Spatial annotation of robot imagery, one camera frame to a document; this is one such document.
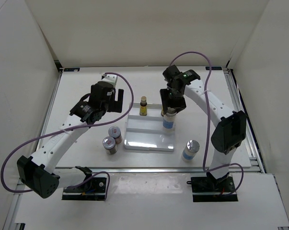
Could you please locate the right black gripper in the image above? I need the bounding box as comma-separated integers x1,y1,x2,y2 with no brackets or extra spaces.
159,88,186,115

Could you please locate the blue label jar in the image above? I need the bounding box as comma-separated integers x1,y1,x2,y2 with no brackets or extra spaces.
162,113,177,132
181,140,200,162

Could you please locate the blue label jar front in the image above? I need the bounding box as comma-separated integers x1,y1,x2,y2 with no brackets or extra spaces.
181,140,200,162

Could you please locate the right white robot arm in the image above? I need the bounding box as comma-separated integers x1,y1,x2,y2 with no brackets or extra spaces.
160,65,246,192

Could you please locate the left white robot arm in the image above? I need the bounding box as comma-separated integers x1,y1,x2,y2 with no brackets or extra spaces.
17,79,124,198

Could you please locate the red lid spice jar rear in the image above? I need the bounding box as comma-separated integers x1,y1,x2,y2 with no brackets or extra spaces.
108,126,122,144

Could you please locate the red lid spice jar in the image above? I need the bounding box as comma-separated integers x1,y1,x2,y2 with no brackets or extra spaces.
108,126,122,144
103,136,117,155

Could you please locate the red lid spice jar front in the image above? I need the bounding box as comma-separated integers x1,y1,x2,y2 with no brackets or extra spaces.
103,136,117,155

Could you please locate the white divided tray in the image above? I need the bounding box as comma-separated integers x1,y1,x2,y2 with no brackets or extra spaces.
124,103,175,152

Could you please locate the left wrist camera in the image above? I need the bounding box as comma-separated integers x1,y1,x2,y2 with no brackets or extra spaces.
102,74,117,88

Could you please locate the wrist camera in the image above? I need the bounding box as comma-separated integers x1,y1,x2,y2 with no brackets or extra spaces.
162,65,181,83
102,74,117,88

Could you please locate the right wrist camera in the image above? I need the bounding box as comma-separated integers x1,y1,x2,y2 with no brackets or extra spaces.
162,65,181,83

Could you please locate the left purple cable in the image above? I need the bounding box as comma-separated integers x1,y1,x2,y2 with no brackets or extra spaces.
0,72,135,201

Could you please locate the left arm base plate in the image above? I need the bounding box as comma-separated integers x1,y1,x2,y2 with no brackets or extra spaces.
61,173,110,201

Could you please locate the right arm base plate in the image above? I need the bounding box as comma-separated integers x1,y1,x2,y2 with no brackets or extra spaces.
186,176,238,202

